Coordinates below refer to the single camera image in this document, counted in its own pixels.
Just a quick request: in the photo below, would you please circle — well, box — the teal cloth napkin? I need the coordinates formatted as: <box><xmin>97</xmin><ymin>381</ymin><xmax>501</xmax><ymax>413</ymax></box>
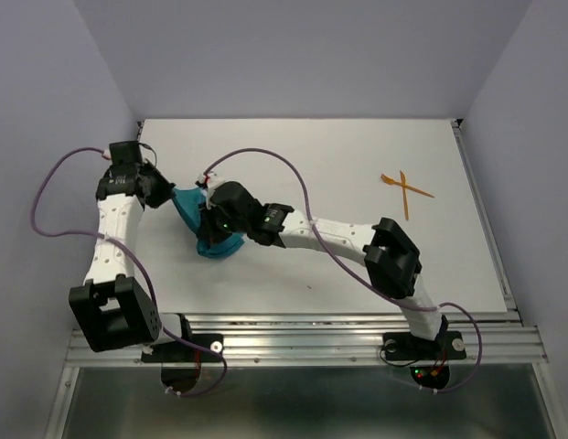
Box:
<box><xmin>172</xmin><ymin>188</ymin><xmax>244</xmax><ymax>260</ymax></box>

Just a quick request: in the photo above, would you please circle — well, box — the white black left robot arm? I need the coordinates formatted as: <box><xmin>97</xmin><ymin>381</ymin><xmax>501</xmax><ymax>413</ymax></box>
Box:
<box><xmin>69</xmin><ymin>161</ymin><xmax>195</xmax><ymax>360</ymax></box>

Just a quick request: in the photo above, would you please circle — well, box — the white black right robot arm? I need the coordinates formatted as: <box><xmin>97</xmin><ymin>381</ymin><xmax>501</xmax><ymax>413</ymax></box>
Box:
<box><xmin>199</xmin><ymin>202</ymin><xmax>448</xmax><ymax>357</ymax></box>

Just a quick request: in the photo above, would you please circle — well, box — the orange plastic fork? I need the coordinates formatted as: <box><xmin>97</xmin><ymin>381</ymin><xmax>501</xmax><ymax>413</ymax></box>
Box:
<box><xmin>380</xmin><ymin>174</ymin><xmax>434</xmax><ymax>198</ymax></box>

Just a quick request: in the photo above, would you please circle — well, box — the orange plastic knife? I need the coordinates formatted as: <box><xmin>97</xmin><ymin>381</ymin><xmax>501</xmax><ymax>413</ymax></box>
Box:
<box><xmin>400</xmin><ymin>170</ymin><xmax>410</xmax><ymax>221</ymax></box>

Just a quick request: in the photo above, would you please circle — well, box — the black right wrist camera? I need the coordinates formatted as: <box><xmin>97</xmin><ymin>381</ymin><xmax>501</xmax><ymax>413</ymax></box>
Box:
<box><xmin>210</xmin><ymin>181</ymin><xmax>262</xmax><ymax>213</ymax></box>

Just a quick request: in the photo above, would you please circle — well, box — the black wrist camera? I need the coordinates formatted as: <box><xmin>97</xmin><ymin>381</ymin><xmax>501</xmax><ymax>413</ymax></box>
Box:
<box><xmin>210</xmin><ymin>181</ymin><xmax>262</xmax><ymax>213</ymax></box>
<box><xmin>109</xmin><ymin>141</ymin><xmax>144</xmax><ymax>166</ymax></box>

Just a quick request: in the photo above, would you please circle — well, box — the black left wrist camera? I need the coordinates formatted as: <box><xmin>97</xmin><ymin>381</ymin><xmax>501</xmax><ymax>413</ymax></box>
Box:
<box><xmin>109</xmin><ymin>141</ymin><xmax>144</xmax><ymax>166</ymax></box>

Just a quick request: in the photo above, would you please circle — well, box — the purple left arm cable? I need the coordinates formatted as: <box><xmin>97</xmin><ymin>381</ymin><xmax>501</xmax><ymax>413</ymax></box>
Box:
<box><xmin>30</xmin><ymin>145</ymin><xmax>229</xmax><ymax>399</ymax></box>

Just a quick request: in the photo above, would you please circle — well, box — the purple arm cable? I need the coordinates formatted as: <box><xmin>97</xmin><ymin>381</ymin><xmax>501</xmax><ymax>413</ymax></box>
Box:
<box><xmin>30</xmin><ymin>145</ymin><xmax>229</xmax><ymax>399</ymax></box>
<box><xmin>203</xmin><ymin>147</ymin><xmax>485</xmax><ymax>397</ymax></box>

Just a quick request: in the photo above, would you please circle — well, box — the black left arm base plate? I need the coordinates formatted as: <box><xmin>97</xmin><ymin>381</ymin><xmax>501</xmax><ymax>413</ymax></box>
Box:
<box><xmin>141</xmin><ymin>333</ymin><xmax>224</xmax><ymax>364</ymax></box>

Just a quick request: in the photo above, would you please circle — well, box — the aluminium right side rail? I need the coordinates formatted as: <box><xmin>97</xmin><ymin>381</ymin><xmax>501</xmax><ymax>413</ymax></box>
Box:
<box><xmin>450</xmin><ymin>119</ymin><xmax>523</xmax><ymax>324</ymax></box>

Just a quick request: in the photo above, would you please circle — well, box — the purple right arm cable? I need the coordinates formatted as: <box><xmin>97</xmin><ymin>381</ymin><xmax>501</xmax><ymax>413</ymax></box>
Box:
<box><xmin>203</xmin><ymin>147</ymin><xmax>485</xmax><ymax>397</ymax></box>

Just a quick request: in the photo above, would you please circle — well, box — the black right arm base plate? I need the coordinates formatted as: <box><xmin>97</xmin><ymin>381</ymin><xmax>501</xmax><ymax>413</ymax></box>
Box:
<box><xmin>380</xmin><ymin>331</ymin><xmax>466</xmax><ymax>362</ymax></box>

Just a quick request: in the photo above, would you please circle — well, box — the aluminium front rail frame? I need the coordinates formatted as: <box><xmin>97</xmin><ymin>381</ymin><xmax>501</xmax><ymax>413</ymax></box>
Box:
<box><xmin>46</xmin><ymin>306</ymin><xmax>568</xmax><ymax>438</ymax></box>

